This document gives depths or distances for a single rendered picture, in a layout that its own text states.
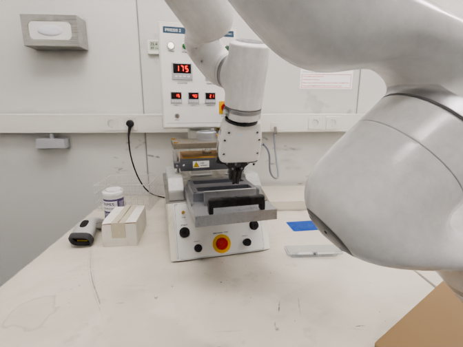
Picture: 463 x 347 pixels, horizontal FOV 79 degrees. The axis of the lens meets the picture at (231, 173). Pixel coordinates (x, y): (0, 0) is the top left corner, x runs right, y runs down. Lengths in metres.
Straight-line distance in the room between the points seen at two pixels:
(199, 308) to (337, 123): 1.26
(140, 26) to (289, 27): 1.49
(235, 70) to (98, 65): 1.22
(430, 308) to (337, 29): 0.55
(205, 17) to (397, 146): 0.34
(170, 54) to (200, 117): 0.28
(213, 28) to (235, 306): 0.62
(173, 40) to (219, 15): 0.78
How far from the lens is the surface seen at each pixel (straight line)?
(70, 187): 1.85
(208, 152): 1.12
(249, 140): 0.65
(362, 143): 0.28
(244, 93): 0.59
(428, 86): 0.30
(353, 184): 0.26
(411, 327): 0.67
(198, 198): 0.81
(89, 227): 1.15
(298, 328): 0.73
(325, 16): 0.23
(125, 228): 1.08
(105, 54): 1.72
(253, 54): 0.58
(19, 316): 0.90
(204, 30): 0.50
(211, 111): 1.26
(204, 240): 0.96
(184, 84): 1.25
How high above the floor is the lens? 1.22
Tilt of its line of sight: 13 degrees down
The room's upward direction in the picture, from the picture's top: straight up
